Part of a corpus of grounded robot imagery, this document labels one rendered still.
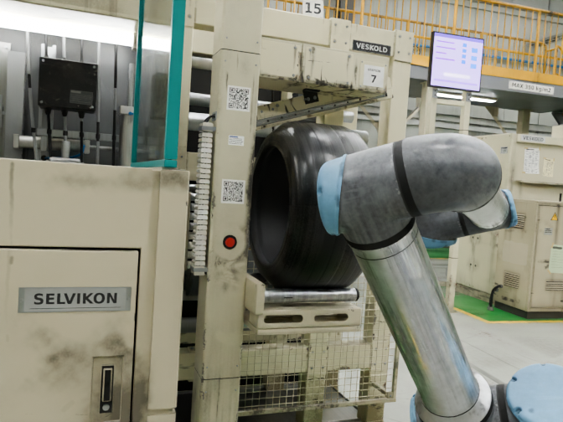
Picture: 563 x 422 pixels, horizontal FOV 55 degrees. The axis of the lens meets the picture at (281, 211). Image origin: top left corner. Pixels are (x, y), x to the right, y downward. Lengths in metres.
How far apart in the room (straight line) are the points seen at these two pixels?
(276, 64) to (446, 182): 1.37
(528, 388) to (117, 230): 0.81
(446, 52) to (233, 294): 4.59
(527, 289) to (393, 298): 5.42
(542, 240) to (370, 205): 5.55
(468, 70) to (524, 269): 2.16
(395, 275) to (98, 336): 0.45
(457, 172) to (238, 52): 1.10
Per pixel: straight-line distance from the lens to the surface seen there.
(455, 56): 6.03
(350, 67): 2.20
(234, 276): 1.75
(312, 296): 1.77
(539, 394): 1.17
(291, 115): 2.21
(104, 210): 0.82
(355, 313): 1.83
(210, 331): 1.77
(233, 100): 1.73
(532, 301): 6.34
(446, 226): 1.35
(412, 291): 0.90
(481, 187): 0.82
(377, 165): 0.79
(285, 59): 2.09
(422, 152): 0.78
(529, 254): 6.27
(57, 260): 0.82
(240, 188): 1.72
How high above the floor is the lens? 1.26
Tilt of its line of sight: 3 degrees down
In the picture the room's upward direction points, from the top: 4 degrees clockwise
